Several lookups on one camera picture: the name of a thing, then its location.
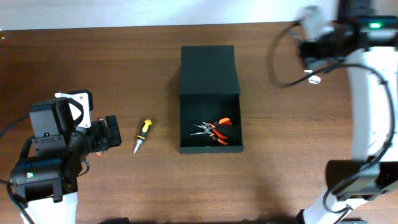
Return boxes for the yellow black stubby screwdriver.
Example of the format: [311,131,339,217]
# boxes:
[133,119,152,154]

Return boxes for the orange black long-nose pliers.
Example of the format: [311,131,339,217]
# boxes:
[190,117,233,146]

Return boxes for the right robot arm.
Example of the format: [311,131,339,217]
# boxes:
[297,27,397,223]

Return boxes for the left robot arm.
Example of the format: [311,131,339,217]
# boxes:
[7,115,122,223]

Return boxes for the black open cardboard box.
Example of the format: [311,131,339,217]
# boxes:
[179,45,244,154]

